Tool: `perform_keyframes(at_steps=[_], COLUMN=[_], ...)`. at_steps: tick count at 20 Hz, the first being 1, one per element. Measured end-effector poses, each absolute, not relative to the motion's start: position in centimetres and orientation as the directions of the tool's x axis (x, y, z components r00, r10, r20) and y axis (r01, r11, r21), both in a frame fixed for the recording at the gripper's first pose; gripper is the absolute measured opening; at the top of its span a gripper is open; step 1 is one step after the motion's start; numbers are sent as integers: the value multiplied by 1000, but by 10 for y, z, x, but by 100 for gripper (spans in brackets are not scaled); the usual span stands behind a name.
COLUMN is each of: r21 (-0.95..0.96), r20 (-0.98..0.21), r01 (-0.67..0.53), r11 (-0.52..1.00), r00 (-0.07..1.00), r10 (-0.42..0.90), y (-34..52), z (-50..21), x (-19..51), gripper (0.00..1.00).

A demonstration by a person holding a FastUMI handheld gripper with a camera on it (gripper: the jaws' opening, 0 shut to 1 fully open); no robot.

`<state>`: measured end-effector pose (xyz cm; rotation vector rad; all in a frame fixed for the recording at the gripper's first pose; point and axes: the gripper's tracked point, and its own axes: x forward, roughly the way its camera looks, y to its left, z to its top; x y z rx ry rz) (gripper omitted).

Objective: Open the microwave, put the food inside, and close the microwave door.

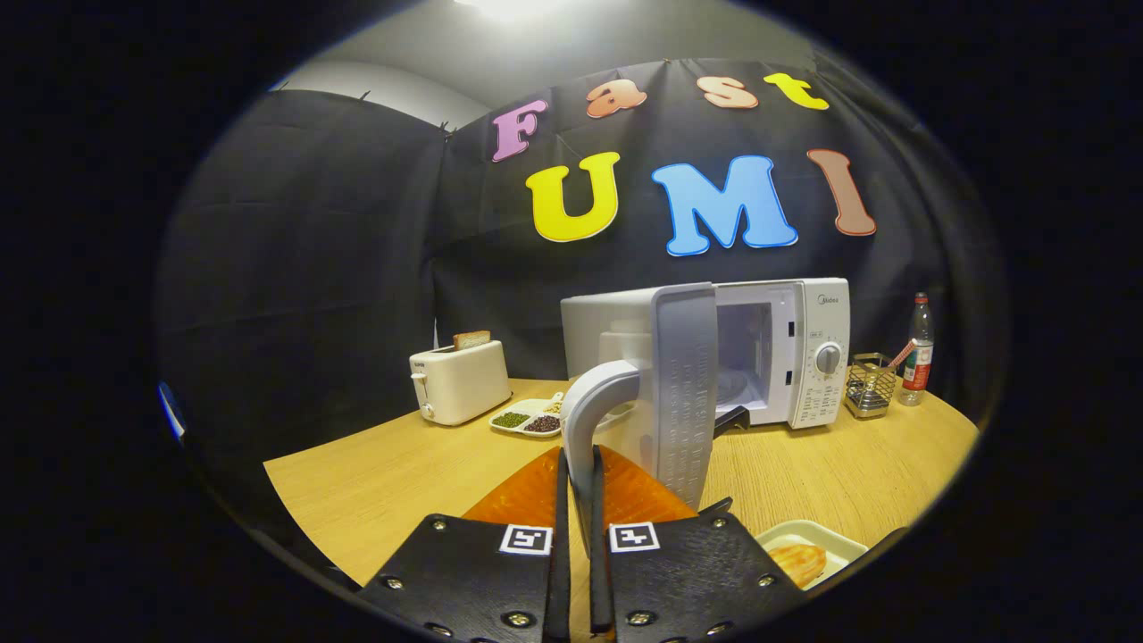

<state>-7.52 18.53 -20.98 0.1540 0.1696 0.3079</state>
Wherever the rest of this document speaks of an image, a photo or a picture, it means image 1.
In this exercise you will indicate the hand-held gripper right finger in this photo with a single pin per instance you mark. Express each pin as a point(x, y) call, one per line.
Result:
point(600, 580)

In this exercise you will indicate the toast slice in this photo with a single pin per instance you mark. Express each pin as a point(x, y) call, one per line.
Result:
point(471, 340)

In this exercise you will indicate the golden bread bun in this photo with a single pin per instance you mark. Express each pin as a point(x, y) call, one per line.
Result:
point(799, 563)

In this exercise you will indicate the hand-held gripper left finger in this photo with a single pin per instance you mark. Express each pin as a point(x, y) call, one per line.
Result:
point(561, 536)

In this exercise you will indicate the divided white bean dish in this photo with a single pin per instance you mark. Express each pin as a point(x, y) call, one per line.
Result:
point(527, 420)

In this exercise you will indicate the white plate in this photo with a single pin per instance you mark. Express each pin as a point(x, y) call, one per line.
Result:
point(821, 538)

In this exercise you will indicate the striped stick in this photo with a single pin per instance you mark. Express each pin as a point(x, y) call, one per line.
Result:
point(902, 354)

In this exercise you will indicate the white toaster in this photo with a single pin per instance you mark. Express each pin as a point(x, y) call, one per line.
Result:
point(464, 388)

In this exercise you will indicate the white microwave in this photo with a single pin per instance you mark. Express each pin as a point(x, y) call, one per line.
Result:
point(688, 384)

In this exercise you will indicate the red label plastic bottle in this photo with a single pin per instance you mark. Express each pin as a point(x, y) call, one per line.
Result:
point(917, 357)

